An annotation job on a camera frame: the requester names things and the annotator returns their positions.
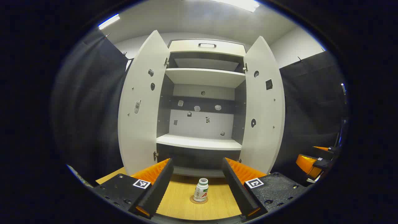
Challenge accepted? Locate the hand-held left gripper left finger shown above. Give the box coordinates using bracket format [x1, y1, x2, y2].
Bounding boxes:
[93, 158, 174, 219]

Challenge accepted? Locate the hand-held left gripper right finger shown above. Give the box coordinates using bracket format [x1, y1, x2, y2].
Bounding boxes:
[221, 157, 309, 220]

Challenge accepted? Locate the white plastic bottle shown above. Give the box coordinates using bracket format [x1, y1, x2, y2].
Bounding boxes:
[193, 178, 209, 203]

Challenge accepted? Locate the cabinet door with cat sticker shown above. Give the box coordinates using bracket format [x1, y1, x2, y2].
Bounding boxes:
[239, 36, 286, 175]

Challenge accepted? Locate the round brown coaster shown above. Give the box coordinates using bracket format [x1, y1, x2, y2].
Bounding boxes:
[190, 194, 209, 205]

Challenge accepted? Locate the cabinet door with phone sticker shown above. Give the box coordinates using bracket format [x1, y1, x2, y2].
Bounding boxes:
[118, 30, 171, 176]

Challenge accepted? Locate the black backdrop cloth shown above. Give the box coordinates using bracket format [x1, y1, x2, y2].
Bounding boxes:
[51, 30, 350, 187]

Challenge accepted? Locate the wide ceiling light panel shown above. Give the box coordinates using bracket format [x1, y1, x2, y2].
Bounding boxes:
[215, 0, 260, 13]

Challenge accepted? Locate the narrow ceiling light strip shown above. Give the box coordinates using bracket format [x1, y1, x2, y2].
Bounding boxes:
[98, 14, 120, 30]

